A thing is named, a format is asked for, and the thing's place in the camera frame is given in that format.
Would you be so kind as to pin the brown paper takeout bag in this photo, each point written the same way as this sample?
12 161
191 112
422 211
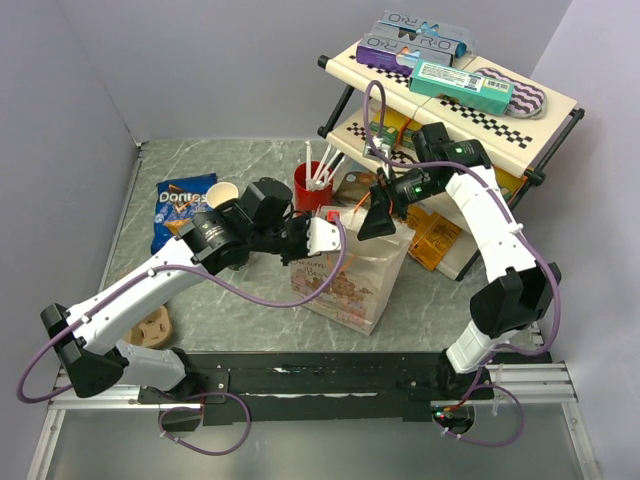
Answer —
358 296

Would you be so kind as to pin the green yellow box right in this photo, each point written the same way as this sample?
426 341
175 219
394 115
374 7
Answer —
509 185

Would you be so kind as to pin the green yellow box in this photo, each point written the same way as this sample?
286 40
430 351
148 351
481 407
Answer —
509 185
410 137
390 124

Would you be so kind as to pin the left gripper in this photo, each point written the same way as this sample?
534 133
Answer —
305 249

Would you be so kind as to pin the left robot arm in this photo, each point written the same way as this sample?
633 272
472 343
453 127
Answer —
88 337

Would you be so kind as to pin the green yellow box far left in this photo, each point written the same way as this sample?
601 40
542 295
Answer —
390 124

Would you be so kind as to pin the brown snack bag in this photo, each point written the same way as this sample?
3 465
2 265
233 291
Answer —
353 187

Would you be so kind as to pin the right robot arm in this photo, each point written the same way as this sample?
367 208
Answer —
520 287

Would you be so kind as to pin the blue grey toothpaste box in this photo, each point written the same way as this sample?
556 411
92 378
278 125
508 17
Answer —
432 27

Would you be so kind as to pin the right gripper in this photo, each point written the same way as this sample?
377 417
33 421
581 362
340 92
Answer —
378 221

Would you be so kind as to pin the red straw holder cup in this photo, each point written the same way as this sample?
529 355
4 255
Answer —
309 200

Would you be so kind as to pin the orange snack packet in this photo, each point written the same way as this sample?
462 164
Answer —
434 235

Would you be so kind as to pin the purple toothpaste box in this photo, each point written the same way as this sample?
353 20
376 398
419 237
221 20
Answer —
401 56

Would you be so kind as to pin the blue Doritos chip bag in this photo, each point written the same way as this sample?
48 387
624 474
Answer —
178 200

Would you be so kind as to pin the white wrapped straws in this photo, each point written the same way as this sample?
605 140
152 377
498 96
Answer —
319 177

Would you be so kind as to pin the teal toothpaste box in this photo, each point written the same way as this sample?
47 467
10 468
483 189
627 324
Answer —
468 89

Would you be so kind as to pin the purple wavy sleep mask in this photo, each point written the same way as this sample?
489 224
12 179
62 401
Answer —
527 101

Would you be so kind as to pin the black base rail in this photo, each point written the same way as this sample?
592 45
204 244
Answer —
298 386

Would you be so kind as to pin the cream two-tier shelf rack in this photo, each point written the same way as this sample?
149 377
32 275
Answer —
520 147

